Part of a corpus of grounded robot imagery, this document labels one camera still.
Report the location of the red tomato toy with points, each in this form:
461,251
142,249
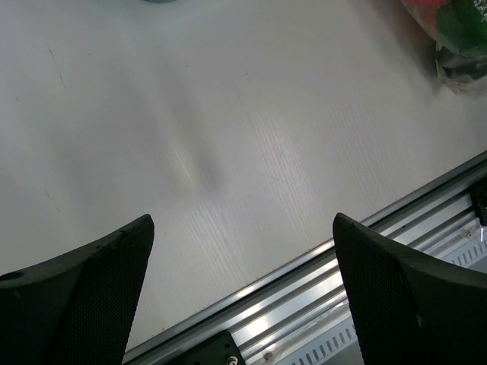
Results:
424,11

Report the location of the green lime toy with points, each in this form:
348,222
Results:
461,27

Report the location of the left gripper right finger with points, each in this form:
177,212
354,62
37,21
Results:
409,307

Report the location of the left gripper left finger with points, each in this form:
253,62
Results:
79,307

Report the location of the clear zip top bag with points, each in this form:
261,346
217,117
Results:
462,75

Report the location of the aluminium mounting rail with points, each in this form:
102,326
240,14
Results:
274,306

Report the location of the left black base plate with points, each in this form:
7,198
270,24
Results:
219,348

